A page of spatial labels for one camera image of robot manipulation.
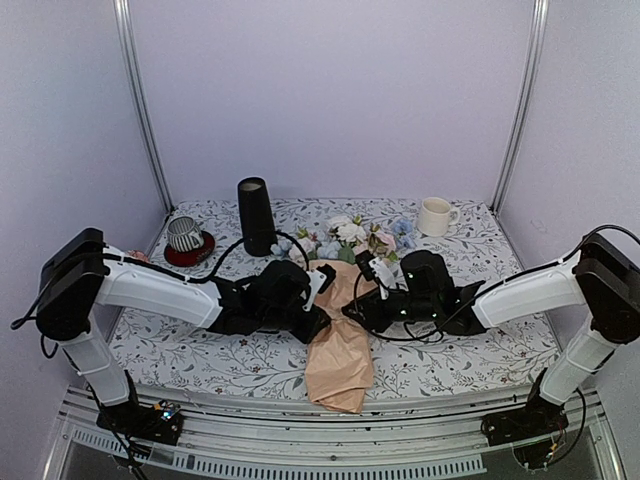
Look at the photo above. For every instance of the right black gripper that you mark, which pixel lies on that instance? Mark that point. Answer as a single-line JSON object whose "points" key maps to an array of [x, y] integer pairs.
{"points": [[372, 310]]}

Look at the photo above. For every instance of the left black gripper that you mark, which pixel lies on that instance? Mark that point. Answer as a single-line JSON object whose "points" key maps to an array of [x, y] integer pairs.
{"points": [[315, 327]]}

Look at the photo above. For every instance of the peach paper flower bouquet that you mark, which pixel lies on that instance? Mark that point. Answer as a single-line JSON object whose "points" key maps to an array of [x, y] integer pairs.
{"points": [[340, 367]]}

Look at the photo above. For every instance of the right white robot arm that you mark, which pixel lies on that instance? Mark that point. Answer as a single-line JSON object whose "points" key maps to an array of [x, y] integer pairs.
{"points": [[590, 295]]}

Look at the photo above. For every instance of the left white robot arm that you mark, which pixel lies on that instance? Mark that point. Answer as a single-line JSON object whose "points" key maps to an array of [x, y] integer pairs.
{"points": [[87, 273]]}

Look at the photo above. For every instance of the black cylindrical vase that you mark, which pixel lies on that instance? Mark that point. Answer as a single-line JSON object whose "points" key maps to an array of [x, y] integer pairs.
{"points": [[256, 218]]}

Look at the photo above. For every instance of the red round coaster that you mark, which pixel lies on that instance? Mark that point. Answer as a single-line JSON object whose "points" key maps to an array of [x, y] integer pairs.
{"points": [[193, 257]]}

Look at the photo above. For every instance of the striped black white cup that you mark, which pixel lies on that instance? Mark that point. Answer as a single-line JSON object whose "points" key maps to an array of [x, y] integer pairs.
{"points": [[184, 234]]}

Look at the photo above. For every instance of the floral patterned tablecloth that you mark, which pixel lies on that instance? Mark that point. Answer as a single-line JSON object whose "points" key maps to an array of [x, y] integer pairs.
{"points": [[165, 352]]}

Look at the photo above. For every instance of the cream ceramic mug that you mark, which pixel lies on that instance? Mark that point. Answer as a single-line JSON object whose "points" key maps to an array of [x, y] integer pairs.
{"points": [[436, 216]]}

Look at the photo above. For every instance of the pink patterned ball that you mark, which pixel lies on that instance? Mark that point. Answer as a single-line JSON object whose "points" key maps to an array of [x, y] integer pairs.
{"points": [[138, 256]]}

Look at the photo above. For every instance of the aluminium front rail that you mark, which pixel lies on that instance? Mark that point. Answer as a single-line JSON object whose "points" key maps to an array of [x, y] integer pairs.
{"points": [[229, 437]]}

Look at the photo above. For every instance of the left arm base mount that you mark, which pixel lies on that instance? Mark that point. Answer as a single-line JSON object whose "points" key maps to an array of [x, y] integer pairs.
{"points": [[159, 423]]}

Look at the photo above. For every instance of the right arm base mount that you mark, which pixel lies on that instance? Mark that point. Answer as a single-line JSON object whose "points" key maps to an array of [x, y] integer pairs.
{"points": [[537, 417]]}

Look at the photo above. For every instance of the left aluminium frame post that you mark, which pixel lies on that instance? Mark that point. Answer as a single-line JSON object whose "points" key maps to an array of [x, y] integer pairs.
{"points": [[132, 68]]}

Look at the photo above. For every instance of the aluminium frame post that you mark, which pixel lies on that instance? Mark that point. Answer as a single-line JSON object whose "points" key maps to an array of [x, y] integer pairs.
{"points": [[132, 68], [526, 92]]}

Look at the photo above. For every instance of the right aluminium frame post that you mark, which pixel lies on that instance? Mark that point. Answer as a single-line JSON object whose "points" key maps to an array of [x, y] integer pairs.
{"points": [[526, 92]]}

